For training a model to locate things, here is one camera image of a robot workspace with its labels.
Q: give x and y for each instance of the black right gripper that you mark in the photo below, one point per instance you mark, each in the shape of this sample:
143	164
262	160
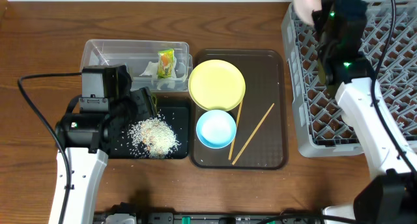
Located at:
326	14

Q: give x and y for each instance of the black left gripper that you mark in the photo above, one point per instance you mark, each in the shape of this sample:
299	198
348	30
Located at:
143	102

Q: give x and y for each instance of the pink round plate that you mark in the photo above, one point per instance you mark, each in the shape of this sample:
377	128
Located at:
305	8

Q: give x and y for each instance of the rice and nut leftovers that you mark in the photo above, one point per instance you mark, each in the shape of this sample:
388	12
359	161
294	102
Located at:
152	138

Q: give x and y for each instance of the green snack wrapper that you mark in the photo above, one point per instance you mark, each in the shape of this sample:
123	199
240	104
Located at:
166	63

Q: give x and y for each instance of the light blue bowl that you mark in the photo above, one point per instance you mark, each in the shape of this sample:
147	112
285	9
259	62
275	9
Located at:
216	129

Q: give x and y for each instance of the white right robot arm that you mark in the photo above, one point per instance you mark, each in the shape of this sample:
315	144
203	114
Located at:
351	80

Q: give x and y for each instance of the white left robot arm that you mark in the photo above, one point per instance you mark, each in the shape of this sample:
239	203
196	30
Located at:
93	124

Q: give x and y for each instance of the grey dishwasher rack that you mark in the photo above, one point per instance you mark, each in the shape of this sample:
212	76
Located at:
320	130

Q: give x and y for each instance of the black rectangular tray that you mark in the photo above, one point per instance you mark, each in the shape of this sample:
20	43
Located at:
177	115

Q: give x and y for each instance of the crumpled white tissue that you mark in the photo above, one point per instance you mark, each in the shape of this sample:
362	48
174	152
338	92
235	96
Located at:
178	73

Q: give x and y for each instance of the clear plastic bin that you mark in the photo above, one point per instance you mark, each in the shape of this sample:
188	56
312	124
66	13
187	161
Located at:
136	54

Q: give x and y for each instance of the yellow round plate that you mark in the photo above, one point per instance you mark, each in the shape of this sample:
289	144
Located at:
216	84

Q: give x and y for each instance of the right wooden chopstick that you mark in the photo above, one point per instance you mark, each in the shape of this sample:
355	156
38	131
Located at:
252	134

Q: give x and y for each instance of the brown serving tray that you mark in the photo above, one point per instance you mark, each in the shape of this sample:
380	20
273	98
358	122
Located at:
263	74

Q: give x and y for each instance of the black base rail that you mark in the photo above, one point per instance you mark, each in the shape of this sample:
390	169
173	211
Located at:
169	215

